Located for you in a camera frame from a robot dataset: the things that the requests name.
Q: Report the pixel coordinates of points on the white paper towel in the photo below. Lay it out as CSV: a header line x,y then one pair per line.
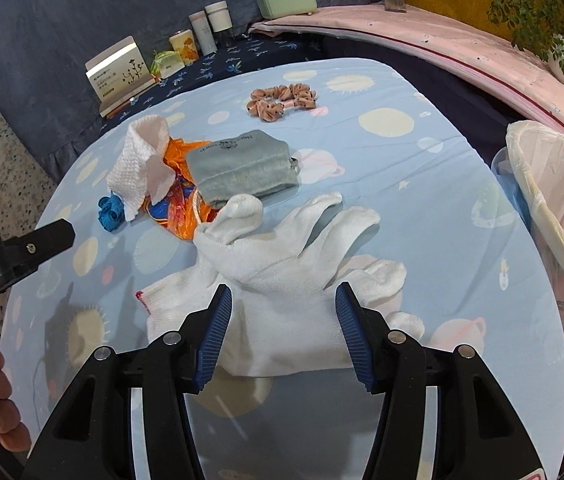
x,y
137,160

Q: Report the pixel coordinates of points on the white and gold card box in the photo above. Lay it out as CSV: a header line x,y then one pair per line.
x,y
122,77

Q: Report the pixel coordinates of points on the small green package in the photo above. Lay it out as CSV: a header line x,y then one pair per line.
x,y
168,66

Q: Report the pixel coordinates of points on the white lined trash bin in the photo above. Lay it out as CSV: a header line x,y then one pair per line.
x,y
561,220

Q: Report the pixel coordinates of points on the pink covered shelf board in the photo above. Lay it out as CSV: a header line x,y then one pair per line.
x,y
436,35

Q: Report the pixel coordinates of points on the light blue planet-print tablecloth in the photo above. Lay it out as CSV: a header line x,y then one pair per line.
x,y
436,240

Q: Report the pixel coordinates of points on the yellow flower-print tin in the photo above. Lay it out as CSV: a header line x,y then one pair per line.
x,y
184,50

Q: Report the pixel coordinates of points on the tall white bottle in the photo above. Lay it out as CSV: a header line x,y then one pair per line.
x,y
204,35

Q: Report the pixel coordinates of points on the navy leaf-print cloth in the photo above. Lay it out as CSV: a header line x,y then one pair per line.
x,y
242,57

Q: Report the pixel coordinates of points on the blue backdrop cloth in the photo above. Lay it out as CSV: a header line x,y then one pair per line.
x,y
87,10

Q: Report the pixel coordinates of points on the pink dotted scrunchie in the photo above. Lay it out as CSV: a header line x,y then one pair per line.
x,y
282,100

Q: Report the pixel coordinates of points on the white knit glove red hem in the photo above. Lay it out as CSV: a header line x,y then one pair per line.
x,y
282,330

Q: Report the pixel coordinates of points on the orange plastic bag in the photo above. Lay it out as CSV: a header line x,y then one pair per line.
x,y
184,215

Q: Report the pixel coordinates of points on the pale green box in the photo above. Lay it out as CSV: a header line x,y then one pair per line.
x,y
287,2

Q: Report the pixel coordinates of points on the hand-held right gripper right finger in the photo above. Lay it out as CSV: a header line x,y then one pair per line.
x,y
354,335

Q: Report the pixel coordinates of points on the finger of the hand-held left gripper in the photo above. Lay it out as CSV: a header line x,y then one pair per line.
x,y
32,250

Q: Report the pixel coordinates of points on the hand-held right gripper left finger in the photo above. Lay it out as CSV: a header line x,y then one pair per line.
x,y
214,335

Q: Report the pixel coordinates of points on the blue scrunchie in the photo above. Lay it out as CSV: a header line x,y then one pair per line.
x,y
111,215

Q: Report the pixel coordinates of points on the white canister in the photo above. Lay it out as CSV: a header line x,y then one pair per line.
x,y
219,22

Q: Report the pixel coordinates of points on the grey folded sock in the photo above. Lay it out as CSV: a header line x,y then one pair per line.
x,y
242,167

